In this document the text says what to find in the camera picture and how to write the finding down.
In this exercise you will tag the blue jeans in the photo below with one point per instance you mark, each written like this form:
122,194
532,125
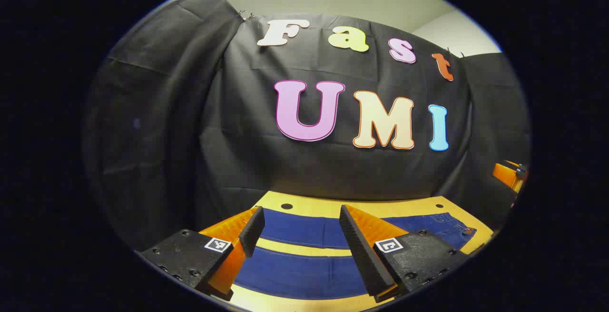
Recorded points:
304,229

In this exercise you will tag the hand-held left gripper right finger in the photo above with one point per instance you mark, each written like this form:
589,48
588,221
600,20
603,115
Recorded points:
361,250

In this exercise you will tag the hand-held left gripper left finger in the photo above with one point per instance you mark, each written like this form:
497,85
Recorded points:
252,233

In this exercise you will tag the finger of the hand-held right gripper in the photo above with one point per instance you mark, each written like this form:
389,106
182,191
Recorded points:
504,174

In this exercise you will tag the black backdrop cloth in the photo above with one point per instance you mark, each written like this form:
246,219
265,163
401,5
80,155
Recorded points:
333,169

